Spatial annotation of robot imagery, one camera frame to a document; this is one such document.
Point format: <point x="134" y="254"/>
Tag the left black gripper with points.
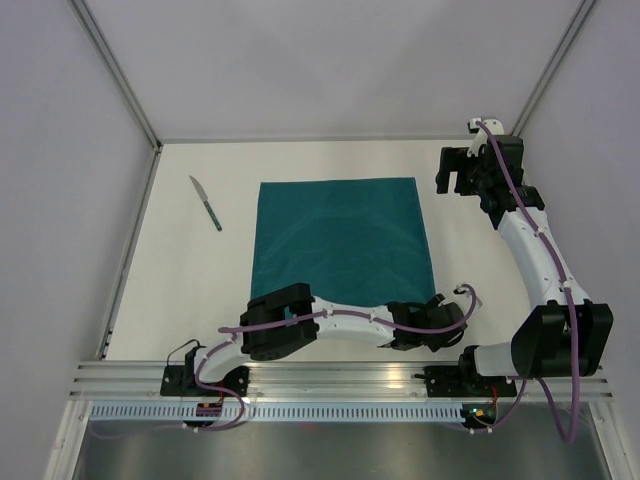
<point x="437" y="302"/>

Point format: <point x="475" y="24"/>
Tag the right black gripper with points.
<point x="452" y="160"/>

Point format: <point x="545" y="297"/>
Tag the teal cloth napkin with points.
<point x="358" y="242"/>

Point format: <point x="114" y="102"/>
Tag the green-handled steel knife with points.
<point x="204" y="199"/>

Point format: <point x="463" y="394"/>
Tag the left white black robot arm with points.
<point x="285" y="321"/>

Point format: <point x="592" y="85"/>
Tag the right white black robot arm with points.
<point x="565" y="333"/>

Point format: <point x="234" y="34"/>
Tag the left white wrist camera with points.
<point x="469" y="292"/>

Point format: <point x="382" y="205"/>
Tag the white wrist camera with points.
<point x="469" y="292"/>
<point x="481" y="127"/>

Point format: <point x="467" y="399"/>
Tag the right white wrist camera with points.
<point x="481" y="127"/>

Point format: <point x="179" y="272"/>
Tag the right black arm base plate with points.
<point x="451" y="382"/>

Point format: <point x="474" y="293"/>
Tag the white slotted cable duct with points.
<point x="290" y="412"/>

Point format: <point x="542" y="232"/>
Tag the right aluminium frame post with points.
<point x="568" y="39"/>

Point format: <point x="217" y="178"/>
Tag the aluminium frame post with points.
<point x="90" y="25"/>
<point x="568" y="39"/>

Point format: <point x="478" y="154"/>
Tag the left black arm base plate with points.
<point x="179" y="381"/>

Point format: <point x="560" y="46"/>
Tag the aluminium front rail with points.
<point x="271" y="382"/>

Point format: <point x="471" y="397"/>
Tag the left aluminium frame post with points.
<point x="90" y="25"/>

